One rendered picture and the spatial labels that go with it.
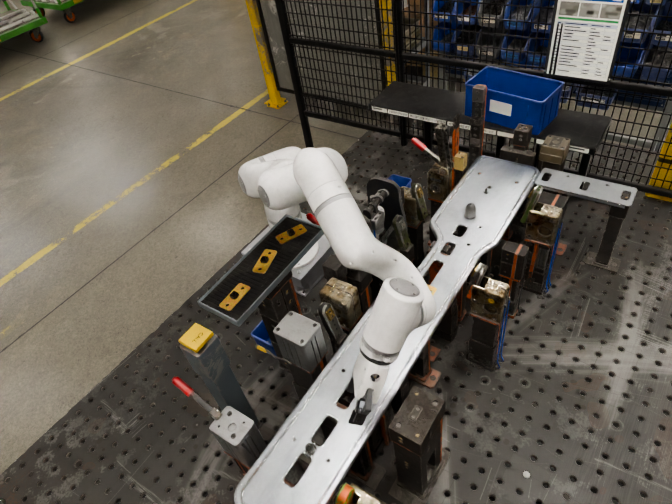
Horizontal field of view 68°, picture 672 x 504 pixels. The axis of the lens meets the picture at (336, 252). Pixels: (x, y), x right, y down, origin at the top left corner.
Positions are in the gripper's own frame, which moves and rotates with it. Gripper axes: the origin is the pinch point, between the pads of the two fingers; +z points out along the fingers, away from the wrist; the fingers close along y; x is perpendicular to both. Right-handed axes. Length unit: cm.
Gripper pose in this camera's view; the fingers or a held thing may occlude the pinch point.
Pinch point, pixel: (355, 404)
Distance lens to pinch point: 115.1
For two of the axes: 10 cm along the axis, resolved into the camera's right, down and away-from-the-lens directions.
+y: -0.2, -4.8, 8.8
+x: -9.6, -2.4, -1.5
